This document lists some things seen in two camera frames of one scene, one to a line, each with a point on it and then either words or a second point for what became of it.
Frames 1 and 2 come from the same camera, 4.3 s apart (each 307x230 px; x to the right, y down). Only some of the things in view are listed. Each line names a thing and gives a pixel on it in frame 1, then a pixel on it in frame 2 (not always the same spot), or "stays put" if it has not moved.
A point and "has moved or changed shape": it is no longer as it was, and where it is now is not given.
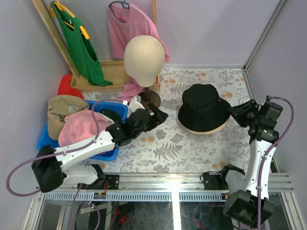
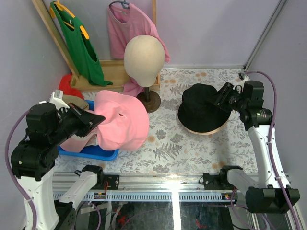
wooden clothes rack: (113, 70) stays put
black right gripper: (241, 109) to (218, 97)
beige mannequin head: (144, 57) stays put
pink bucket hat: (81, 126) has moved or changed shape
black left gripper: (151, 117) to (78, 119)
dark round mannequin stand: (149, 96) stays put
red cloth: (64, 88) stays put
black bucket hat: (202, 109) stays put
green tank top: (83, 51) stays put
